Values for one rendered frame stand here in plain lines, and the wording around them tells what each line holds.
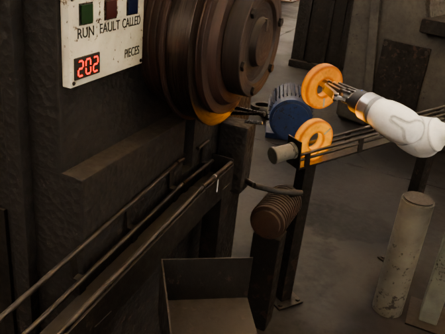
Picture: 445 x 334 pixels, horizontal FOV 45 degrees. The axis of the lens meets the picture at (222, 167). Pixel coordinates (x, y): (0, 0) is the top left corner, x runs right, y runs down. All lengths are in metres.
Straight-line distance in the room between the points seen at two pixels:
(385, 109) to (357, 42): 2.57
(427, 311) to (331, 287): 0.39
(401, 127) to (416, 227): 0.61
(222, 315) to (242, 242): 1.36
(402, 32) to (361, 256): 1.89
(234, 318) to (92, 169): 0.45
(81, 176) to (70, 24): 0.31
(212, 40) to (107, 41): 0.24
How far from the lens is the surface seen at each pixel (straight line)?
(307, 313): 2.25
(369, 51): 4.13
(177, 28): 1.24
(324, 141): 1.96
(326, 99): 1.90
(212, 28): 1.27
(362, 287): 2.47
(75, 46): 1.11
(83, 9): 1.11
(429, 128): 1.72
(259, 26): 1.36
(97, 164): 1.23
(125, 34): 1.25
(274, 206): 1.82
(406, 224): 2.12
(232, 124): 1.72
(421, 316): 2.37
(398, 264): 2.20
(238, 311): 1.25
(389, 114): 1.62
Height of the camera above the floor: 1.41
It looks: 25 degrees down
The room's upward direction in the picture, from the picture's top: 6 degrees clockwise
